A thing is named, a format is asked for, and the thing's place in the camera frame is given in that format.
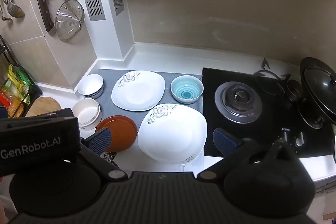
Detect orange round plate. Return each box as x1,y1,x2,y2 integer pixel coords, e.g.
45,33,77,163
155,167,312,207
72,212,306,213
96,115,137,152

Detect plain white ribbed bowl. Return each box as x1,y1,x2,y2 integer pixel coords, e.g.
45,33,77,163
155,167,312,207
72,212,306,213
72,98,102,131

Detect large white floral plate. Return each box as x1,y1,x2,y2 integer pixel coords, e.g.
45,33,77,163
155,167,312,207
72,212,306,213
137,103,207,165

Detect white bowl blue pattern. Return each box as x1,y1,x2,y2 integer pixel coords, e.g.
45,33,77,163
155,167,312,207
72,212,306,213
77,74,104,99

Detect teal swirl ceramic bowl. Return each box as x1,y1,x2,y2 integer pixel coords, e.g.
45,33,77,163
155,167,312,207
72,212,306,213
170,75,204,105

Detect grey counter mat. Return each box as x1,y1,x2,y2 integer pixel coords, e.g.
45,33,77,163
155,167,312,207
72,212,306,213
96,69,204,132

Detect wooden cutting board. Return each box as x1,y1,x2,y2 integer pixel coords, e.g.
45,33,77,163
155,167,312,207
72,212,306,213
26,97,61,117

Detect silver gas burner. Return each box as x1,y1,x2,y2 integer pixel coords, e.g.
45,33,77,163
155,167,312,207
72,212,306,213
214,81,263,124

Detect black gas stove top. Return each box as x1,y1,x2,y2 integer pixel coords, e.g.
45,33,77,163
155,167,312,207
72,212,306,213
202,68,334,157

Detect black rack with packets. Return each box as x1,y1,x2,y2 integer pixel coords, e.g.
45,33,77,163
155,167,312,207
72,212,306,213
1,38,43,118

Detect black pan support grate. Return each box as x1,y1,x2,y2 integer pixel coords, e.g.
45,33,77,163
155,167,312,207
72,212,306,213
253,58,291,96

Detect black wok with lid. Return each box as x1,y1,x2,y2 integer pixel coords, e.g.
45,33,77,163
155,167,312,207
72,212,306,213
299,57,335,129

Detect wire mesh strainer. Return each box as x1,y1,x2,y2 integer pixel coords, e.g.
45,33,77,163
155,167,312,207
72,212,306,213
55,0,84,42

